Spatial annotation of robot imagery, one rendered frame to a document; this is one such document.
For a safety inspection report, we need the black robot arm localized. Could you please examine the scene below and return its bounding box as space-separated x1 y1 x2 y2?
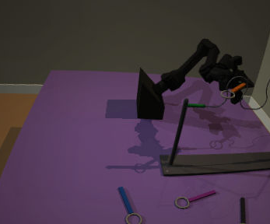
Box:
153 39 232 97

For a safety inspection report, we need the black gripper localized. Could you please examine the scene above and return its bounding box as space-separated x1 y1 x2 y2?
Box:
220 56 254 104

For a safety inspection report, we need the blue handle with grey loop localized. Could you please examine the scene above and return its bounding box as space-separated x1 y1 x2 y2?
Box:
118 187 142 224

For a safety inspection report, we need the grey loop with purple handle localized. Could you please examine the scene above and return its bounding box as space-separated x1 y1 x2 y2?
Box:
175 190 216 208

